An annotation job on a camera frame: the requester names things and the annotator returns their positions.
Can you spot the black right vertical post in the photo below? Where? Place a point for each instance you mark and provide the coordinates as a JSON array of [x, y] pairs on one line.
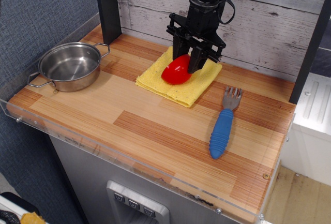
[[314, 43]]

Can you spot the clear acrylic edge guard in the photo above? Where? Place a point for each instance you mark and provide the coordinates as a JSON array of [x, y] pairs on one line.
[[168, 144]]

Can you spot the silver dispenser button panel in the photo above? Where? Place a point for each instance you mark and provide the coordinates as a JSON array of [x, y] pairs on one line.
[[129, 206]]

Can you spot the black left vertical post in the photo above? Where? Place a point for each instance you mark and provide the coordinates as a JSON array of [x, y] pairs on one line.
[[109, 19]]

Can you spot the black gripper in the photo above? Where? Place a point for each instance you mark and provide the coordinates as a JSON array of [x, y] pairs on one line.
[[198, 31]]

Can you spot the white ridged appliance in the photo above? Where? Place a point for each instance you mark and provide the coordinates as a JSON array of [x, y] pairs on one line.
[[306, 149]]

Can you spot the red plastic bowl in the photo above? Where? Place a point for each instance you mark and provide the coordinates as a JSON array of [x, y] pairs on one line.
[[176, 72]]

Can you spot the small stainless steel pot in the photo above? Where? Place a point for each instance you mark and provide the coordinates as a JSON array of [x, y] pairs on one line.
[[69, 67]]

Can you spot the yellow folded cloth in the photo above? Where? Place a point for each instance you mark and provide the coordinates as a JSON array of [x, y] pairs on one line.
[[183, 94]]

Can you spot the blue handled metal fork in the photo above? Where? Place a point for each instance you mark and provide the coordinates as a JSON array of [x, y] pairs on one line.
[[221, 133]]

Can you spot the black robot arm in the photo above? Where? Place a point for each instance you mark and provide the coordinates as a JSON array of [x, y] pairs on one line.
[[198, 32]]

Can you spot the grey toy fridge cabinet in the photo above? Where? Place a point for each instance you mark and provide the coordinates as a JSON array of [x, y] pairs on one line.
[[88, 175]]

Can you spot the black vertical post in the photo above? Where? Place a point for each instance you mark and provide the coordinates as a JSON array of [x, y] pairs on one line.
[[109, 19], [314, 43]]

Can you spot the yellow object bottom left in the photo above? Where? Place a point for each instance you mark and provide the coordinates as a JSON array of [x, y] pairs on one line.
[[32, 218]]

